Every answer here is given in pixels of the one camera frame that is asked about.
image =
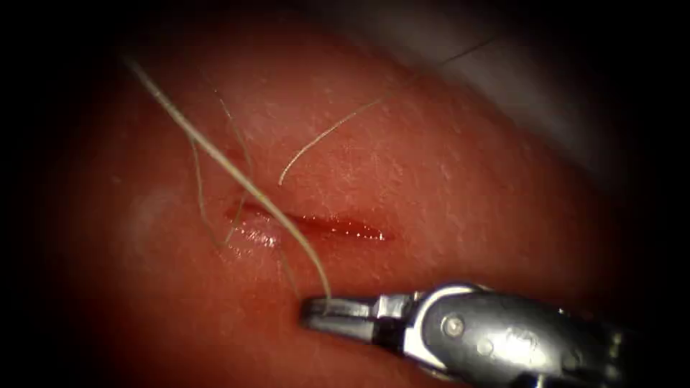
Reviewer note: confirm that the right arm needle driver jaw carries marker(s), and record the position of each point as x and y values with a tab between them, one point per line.
345	307
350	327

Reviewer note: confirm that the blue thread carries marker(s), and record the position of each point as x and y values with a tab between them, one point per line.
232	171

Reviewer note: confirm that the tissue pad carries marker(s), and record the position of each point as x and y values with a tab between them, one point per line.
431	188

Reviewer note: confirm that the grey cloth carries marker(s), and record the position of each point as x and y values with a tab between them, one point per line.
512	81

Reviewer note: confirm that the right arm needle driver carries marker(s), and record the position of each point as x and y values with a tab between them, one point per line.
501	334

